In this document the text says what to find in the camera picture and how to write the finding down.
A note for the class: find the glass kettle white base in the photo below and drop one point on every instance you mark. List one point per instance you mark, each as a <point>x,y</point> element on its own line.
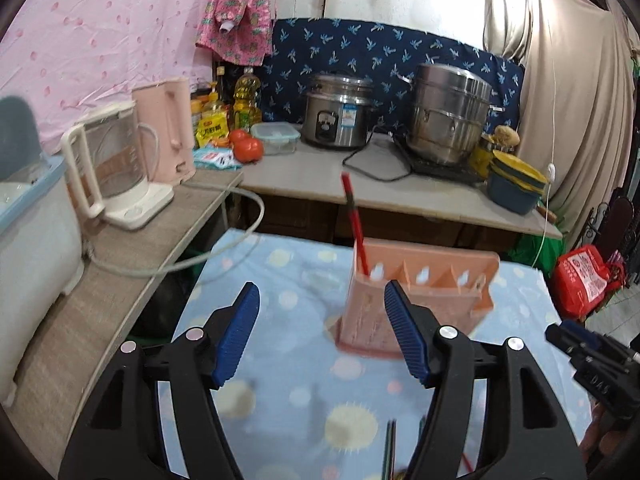
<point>120,170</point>

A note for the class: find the yellow can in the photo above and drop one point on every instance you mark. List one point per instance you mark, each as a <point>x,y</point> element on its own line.
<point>481,157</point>

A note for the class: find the yellow bowl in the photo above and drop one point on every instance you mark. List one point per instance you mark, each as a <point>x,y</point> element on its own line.
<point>520,170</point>

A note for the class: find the red plastic bag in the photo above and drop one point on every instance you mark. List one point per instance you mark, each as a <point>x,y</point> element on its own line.
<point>587,282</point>

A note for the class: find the pink plastic utensil holder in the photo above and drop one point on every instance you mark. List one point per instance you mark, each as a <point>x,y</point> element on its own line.
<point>365,310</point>

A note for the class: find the grey stone counter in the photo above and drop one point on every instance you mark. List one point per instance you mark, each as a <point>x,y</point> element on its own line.
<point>320,175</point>

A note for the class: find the dark metal chair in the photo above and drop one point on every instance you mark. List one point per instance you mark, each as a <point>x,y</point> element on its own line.
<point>617,230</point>

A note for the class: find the navy printed cloth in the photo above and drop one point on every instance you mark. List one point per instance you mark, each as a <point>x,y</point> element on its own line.
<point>350,45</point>

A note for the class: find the black induction cooker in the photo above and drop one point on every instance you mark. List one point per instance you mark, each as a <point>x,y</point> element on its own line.
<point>435,170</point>

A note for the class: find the glass food container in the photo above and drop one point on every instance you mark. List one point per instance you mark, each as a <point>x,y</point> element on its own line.
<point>275,139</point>

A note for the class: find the beige curtain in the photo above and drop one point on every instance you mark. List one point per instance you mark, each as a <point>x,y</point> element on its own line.
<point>565,85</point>

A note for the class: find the red chopstick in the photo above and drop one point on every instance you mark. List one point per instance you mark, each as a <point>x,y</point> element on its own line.
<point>356,227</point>

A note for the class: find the yellow food packet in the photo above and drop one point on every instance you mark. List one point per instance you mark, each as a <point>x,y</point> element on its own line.
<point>211,129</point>

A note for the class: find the brown loofah sponge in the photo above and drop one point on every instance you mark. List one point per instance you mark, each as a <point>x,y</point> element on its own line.
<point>506,137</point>

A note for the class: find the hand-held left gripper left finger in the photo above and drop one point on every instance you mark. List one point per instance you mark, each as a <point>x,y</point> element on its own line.
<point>237,332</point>

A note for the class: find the pink electric kettle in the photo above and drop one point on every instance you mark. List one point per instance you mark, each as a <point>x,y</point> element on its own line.
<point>167,130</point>

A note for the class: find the green cloth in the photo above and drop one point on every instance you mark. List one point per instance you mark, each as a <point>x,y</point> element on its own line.
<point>537,257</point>

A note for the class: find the blue white packet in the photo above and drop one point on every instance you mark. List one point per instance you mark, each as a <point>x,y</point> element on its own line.
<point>215,159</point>

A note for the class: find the blue printed tablecloth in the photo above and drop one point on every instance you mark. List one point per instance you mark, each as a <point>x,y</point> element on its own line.
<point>300,280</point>

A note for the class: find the pink floral garment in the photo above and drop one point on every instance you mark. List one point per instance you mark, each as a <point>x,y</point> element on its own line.
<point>235,10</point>

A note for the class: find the dark sauce bottle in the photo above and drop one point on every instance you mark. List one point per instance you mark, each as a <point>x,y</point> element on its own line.
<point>222,85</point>

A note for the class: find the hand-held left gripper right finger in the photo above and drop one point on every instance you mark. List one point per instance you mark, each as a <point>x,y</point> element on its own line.
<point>405,337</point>

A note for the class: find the steel rice cooker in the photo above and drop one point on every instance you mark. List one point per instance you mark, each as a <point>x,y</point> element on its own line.
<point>335,115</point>

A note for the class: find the wood-grain side counter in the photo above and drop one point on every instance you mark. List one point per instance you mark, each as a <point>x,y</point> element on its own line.
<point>100,305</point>

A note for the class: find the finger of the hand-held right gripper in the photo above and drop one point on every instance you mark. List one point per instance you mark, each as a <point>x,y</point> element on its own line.
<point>580,342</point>

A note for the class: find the pink dotted cloth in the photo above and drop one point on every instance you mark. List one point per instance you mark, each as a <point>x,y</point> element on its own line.
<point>100,35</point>

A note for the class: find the steel steamer pot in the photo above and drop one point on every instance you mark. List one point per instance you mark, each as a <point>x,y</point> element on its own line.
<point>445,110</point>

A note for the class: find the cooking oil bottle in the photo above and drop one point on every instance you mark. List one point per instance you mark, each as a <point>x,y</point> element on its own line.
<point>246,100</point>

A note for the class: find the white blue plastic appliance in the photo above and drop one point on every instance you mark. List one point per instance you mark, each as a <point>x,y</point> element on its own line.
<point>35,240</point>

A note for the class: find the red tomato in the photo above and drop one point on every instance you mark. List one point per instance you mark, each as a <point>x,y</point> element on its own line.
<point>248,150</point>
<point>238,136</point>

